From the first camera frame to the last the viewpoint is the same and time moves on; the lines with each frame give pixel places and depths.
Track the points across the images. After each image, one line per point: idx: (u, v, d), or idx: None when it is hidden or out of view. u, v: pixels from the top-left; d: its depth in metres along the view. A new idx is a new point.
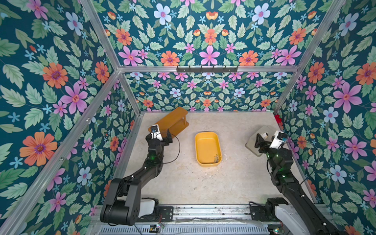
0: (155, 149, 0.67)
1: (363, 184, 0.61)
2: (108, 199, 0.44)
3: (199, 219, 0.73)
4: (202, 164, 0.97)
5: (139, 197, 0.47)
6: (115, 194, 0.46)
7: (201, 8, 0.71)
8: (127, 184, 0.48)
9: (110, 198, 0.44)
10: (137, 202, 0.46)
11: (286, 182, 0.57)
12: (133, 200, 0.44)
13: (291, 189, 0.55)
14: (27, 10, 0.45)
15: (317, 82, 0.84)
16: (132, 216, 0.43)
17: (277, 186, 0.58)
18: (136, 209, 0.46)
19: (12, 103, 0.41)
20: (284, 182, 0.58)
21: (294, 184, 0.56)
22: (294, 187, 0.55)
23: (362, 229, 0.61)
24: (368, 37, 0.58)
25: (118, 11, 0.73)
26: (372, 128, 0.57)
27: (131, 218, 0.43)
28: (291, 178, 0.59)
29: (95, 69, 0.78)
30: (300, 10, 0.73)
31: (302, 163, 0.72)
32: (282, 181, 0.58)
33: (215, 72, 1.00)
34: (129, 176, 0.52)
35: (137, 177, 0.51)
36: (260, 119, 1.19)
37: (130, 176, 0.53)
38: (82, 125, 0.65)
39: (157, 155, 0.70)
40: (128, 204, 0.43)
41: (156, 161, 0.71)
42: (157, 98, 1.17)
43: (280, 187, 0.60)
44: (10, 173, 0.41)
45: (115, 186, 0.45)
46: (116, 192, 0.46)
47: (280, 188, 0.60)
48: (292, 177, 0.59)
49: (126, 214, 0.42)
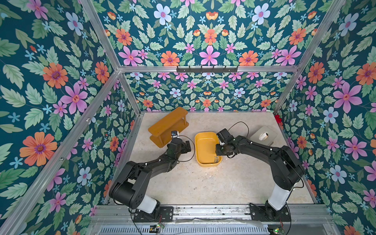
0: (176, 145, 0.72)
1: (363, 184, 0.61)
2: (120, 176, 0.47)
3: (198, 219, 0.74)
4: (202, 164, 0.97)
5: (147, 185, 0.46)
6: (127, 175, 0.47)
7: (201, 8, 0.71)
8: (139, 169, 0.51)
9: (122, 177, 0.47)
10: (144, 189, 0.48)
11: (237, 141, 0.67)
12: (140, 187, 0.46)
13: (243, 143, 0.64)
14: (27, 10, 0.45)
15: (317, 82, 0.84)
16: (135, 201, 0.45)
17: (236, 150, 0.69)
18: (140, 196, 0.47)
19: (12, 103, 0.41)
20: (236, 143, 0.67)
21: (243, 140, 0.66)
22: (244, 141, 0.65)
23: (362, 229, 0.61)
24: (368, 37, 0.58)
25: (118, 11, 0.73)
26: (372, 128, 0.57)
27: (133, 202, 0.44)
28: (238, 138, 0.69)
29: (95, 70, 0.78)
30: (300, 10, 0.73)
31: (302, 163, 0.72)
32: (235, 143, 0.67)
33: (215, 72, 1.00)
34: (143, 163, 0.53)
35: (150, 166, 0.54)
36: (260, 119, 1.19)
37: (144, 162, 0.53)
38: (82, 126, 0.65)
39: (175, 152, 0.72)
40: (134, 188, 0.45)
41: (170, 158, 0.70)
42: (157, 98, 1.17)
43: (237, 150, 0.69)
44: (11, 173, 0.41)
45: (128, 169, 0.48)
46: (128, 174, 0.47)
47: (238, 150, 0.68)
48: (239, 137, 0.69)
49: (129, 197, 0.44)
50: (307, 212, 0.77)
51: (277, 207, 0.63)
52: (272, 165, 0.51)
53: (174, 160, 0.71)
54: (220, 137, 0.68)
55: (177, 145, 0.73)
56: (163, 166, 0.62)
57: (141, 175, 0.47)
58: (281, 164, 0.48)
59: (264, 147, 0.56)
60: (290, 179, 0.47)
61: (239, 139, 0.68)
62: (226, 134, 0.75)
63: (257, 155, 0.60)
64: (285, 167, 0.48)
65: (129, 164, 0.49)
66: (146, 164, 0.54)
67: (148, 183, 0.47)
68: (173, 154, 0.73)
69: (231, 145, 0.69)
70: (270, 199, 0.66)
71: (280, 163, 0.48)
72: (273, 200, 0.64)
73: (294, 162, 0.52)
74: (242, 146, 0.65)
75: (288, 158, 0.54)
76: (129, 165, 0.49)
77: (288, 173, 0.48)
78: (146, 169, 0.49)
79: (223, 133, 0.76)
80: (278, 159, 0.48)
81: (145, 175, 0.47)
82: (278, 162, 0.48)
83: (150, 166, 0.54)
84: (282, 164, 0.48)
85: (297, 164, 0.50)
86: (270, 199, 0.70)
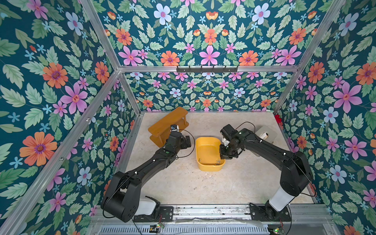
0: (175, 138, 0.68)
1: (363, 184, 0.61)
2: (109, 189, 0.44)
3: (198, 219, 0.74)
4: (202, 166, 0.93)
5: (138, 195, 0.46)
6: (116, 186, 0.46)
7: (201, 8, 0.71)
8: (129, 180, 0.46)
9: (112, 190, 0.44)
10: (136, 200, 0.45)
11: (244, 136, 0.61)
12: (130, 201, 0.42)
13: (250, 140, 0.59)
14: (27, 10, 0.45)
15: (317, 82, 0.84)
16: (128, 214, 0.43)
17: (241, 146, 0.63)
18: (133, 207, 0.45)
19: (12, 103, 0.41)
20: (244, 137, 0.61)
21: (250, 135, 0.60)
22: (251, 138, 0.59)
23: (362, 229, 0.61)
24: (368, 37, 0.58)
25: (118, 11, 0.73)
26: (372, 128, 0.57)
27: (126, 215, 0.43)
28: (245, 133, 0.62)
29: (95, 69, 0.78)
30: (300, 10, 0.73)
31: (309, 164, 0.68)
32: (241, 137, 0.61)
33: (215, 72, 1.00)
34: (133, 172, 0.49)
35: (140, 176, 0.48)
36: (260, 119, 1.19)
37: (134, 171, 0.50)
38: (82, 126, 0.65)
39: (173, 146, 0.67)
40: (125, 203, 0.42)
41: (168, 152, 0.65)
42: (157, 98, 1.17)
43: (241, 145, 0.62)
44: (10, 173, 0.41)
45: (116, 180, 0.45)
46: (118, 184, 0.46)
47: (243, 145, 0.63)
48: (246, 132, 0.62)
49: (121, 211, 0.42)
50: (307, 212, 0.77)
51: (279, 209, 0.63)
52: (285, 171, 0.47)
53: (172, 155, 0.66)
54: (223, 133, 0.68)
55: (176, 137, 0.68)
56: (158, 165, 0.58)
57: (129, 188, 0.43)
58: (294, 171, 0.45)
59: (276, 149, 0.51)
60: (299, 186, 0.45)
61: (246, 134, 0.62)
62: (230, 130, 0.69)
63: (263, 153, 0.56)
64: (297, 175, 0.45)
65: (118, 176, 0.46)
66: (136, 173, 0.49)
67: (139, 193, 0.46)
68: (172, 149, 0.68)
69: (236, 138, 0.63)
70: (270, 199, 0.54)
71: (293, 170, 0.45)
72: (275, 202, 0.63)
73: (306, 169, 0.49)
74: (249, 143, 0.59)
75: (298, 162, 0.51)
76: (118, 176, 0.45)
77: (298, 180, 0.45)
78: (136, 180, 0.46)
79: (226, 129, 0.72)
80: (292, 167, 0.44)
81: (133, 187, 0.43)
82: (293, 169, 0.44)
83: (141, 175, 0.49)
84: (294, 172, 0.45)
85: (308, 171, 0.47)
86: (270, 199, 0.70)
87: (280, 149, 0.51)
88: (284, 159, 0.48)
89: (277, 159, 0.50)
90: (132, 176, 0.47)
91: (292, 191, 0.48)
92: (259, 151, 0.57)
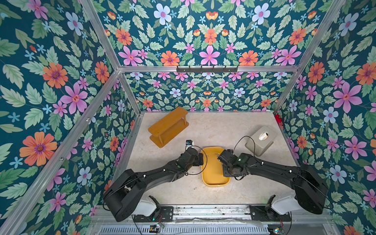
0: (189, 156, 0.68)
1: (363, 184, 0.61)
2: (115, 184, 0.46)
3: (198, 219, 0.74)
4: (208, 184, 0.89)
5: (137, 201, 0.46)
6: (122, 183, 0.46)
7: (201, 8, 0.71)
8: (135, 180, 0.48)
9: (118, 184, 0.46)
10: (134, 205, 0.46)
11: (245, 163, 0.59)
12: (129, 201, 0.43)
13: (252, 166, 0.57)
14: (27, 10, 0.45)
15: (317, 82, 0.84)
16: (122, 215, 0.43)
17: (244, 171, 0.61)
18: (129, 210, 0.45)
19: (12, 103, 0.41)
20: (244, 164, 0.58)
21: (250, 159, 0.59)
22: (253, 162, 0.57)
23: (363, 229, 0.60)
24: (368, 37, 0.58)
25: (118, 11, 0.73)
26: (372, 128, 0.57)
27: (119, 216, 0.42)
28: (244, 157, 0.61)
29: (95, 69, 0.78)
30: (300, 10, 0.73)
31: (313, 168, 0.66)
32: (242, 164, 0.59)
33: (215, 72, 1.00)
34: (141, 175, 0.50)
35: (148, 179, 0.49)
36: (260, 119, 1.19)
37: (143, 174, 0.51)
38: (82, 126, 0.65)
39: (185, 162, 0.67)
40: (123, 202, 0.43)
41: (179, 168, 0.65)
42: (157, 98, 1.17)
43: (246, 171, 0.61)
44: (10, 173, 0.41)
45: (124, 177, 0.46)
46: (124, 181, 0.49)
47: (246, 171, 0.60)
48: (246, 156, 0.61)
49: (117, 209, 0.43)
50: (307, 212, 0.77)
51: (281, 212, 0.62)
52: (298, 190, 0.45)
53: (182, 171, 0.65)
54: (222, 160, 0.70)
55: (192, 154, 0.68)
56: (166, 176, 0.58)
57: (133, 189, 0.44)
58: (308, 188, 0.42)
59: (282, 168, 0.49)
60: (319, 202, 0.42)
61: (246, 159, 0.60)
62: (228, 155, 0.67)
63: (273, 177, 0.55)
64: (312, 191, 0.42)
65: (127, 173, 0.47)
66: (145, 176, 0.50)
67: (140, 198, 0.46)
68: (184, 164, 0.68)
69: (237, 167, 0.61)
70: (273, 204, 0.63)
71: (307, 188, 0.42)
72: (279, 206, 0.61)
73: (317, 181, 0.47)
74: (253, 169, 0.57)
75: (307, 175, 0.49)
76: (127, 174, 0.47)
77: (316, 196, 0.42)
78: (141, 183, 0.46)
79: (224, 155, 0.68)
80: (304, 186, 0.42)
81: (137, 189, 0.44)
82: (306, 188, 0.42)
83: (148, 179, 0.49)
84: (309, 189, 0.42)
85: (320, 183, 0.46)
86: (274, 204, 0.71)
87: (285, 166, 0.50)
88: (293, 178, 0.45)
89: (286, 178, 0.48)
90: (139, 178, 0.48)
91: (314, 209, 0.45)
92: (266, 174, 0.54)
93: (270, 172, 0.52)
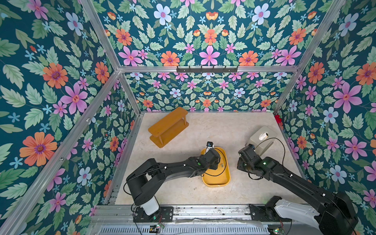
0: (212, 155, 0.67)
1: (363, 184, 0.61)
2: (138, 170, 0.48)
3: (198, 219, 0.74)
4: (208, 184, 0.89)
5: (154, 190, 0.47)
6: (145, 170, 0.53)
7: (201, 8, 0.71)
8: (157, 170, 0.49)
9: (140, 171, 0.48)
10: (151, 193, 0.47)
11: (270, 169, 0.55)
12: (148, 190, 0.44)
13: (278, 175, 0.53)
14: (27, 10, 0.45)
15: (317, 83, 0.84)
16: (140, 200, 0.45)
17: (265, 176, 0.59)
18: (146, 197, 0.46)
19: (12, 103, 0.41)
20: (269, 169, 0.55)
21: (277, 167, 0.55)
22: (280, 171, 0.53)
23: (362, 229, 0.61)
24: (368, 37, 0.58)
25: (118, 12, 0.73)
26: (372, 128, 0.57)
27: (138, 200, 0.45)
28: (269, 162, 0.58)
29: (95, 70, 0.78)
30: (300, 10, 0.73)
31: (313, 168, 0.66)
32: (266, 169, 0.56)
33: (215, 72, 1.00)
34: (162, 165, 0.51)
35: (169, 171, 0.51)
36: (260, 119, 1.19)
37: (164, 165, 0.52)
38: (82, 126, 0.65)
39: (206, 162, 0.66)
40: (142, 189, 0.45)
41: (199, 165, 0.64)
42: (157, 98, 1.17)
43: (267, 176, 0.58)
44: (10, 173, 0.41)
45: (147, 165, 0.48)
46: (147, 169, 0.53)
47: (268, 176, 0.58)
48: (272, 162, 0.57)
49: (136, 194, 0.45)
50: None
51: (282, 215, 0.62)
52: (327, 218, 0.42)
53: (202, 169, 0.65)
54: (244, 156, 0.66)
55: (214, 155, 0.67)
56: (186, 171, 0.58)
57: (153, 179, 0.45)
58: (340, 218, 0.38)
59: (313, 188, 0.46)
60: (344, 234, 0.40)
61: (270, 164, 0.57)
62: (251, 154, 0.63)
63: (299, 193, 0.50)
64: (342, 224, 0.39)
65: (150, 162, 0.49)
66: (166, 167, 0.51)
67: (157, 187, 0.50)
68: (204, 162, 0.67)
69: (260, 169, 0.57)
70: (279, 206, 0.62)
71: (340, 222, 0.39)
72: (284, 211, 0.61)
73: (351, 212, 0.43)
74: (277, 177, 0.54)
75: (340, 201, 0.45)
76: (149, 162, 0.49)
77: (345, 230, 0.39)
78: (161, 175, 0.47)
79: (247, 153, 0.64)
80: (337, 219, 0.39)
81: (156, 180, 0.45)
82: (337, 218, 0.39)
83: (169, 171, 0.51)
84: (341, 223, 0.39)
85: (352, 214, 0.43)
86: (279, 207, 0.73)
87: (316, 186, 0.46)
88: (325, 202, 0.42)
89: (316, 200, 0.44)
90: (160, 169, 0.49)
91: None
92: (293, 188, 0.51)
93: (299, 187, 0.48)
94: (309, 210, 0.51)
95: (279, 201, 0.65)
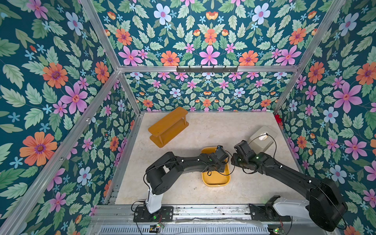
0: (222, 153, 0.71)
1: (363, 184, 0.61)
2: (157, 162, 0.52)
3: (198, 219, 0.74)
4: (208, 185, 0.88)
5: (171, 179, 0.49)
6: (163, 163, 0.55)
7: (201, 8, 0.71)
8: (175, 163, 0.52)
9: (160, 163, 0.51)
10: (168, 183, 0.49)
11: (263, 162, 0.58)
12: (167, 179, 0.48)
13: (270, 166, 0.56)
14: (27, 10, 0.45)
15: (317, 82, 0.84)
16: (159, 189, 0.48)
17: (259, 170, 0.61)
18: (165, 187, 0.50)
19: (12, 103, 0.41)
20: (261, 162, 0.58)
21: (269, 160, 0.58)
22: (270, 163, 0.56)
23: (362, 229, 0.61)
24: (368, 37, 0.58)
25: (118, 11, 0.73)
26: (372, 128, 0.57)
27: (158, 190, 0.48)
28: (262, 156, 0.61)
29: (95, 69, 0.78)
30: (300, 10, 0.73)
31: (314, 168, 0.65)
32: (259, 162, 0.59)
33: (215, 72, 1.00)
34: (180, 159, 0.54)
35: (184, 165, 0.53)
36: (260, 119, 1.19)
37: (181, 158, 0.55)
38: (82, 126, 0.65)
39: (216, 159, 0.71)
40: (163, 179, 0.48)
41: (211, 161, 0.67)
42: (157, 98, 1.16)
43: (260, 170, 0.60)
44: (10, 173, 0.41)
45: (166, 158, 0.51)
46: (165, 162, 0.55)
47: (260, 170, 0.60)
48: (264, 156, 0.60)
49: (157, 184, 0.48)
50: None
51: (282, 213, 0.62)
52: (312, 201, 0.43)
53: (213, 165, 0.68)
54: (239, 151, 0.69)
55: (224, 154, 0.72)
56: (199, 166, 0.61)
57: (173, 171, 0.48)
58: (324, 201, 0.40)
59: (300, 176, 0.48)
60: (333, 219, 0.40)
61: (264, 158, 0.59)
62: (246, 149, 0.66)
63: (289, 183, 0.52)
64: (328, 206, 0.40)
65: (169, 154, 0.52)
66: (183, 161, 0.54)
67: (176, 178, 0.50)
68: (215, 158, 0.71)
69: (253, 163, 0.60)
70: (276, 203, 0.63)
71: (323, 201, 0.40)
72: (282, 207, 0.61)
73: (339, 198, 0.44)
74: (269, 170, 0.57)
75: (327, 190, 0.47)
76: (168, 155, 0.52)
77: (331, 213, 0.40)
78: (179, 168, 0.50)
79: (243, 148, 0.67)
80: (321, 199, 0.40)
81: (176, 172, 0.48)
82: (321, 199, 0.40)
83: (185, 164, 0.54)
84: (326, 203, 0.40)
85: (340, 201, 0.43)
86: (277, 204, 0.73)
87: (305, 175, 0.48)
88: (310, 188, 0.44)
89: (303, 187, 0.46)
90: (177, 162, 0.52)
91: (325, 224, 0.43)
92: (284, 178, 0.53)
93: (290, 176, 0.50)
94: (302, 202, 0.52)
95: (278, 200, 0.65)
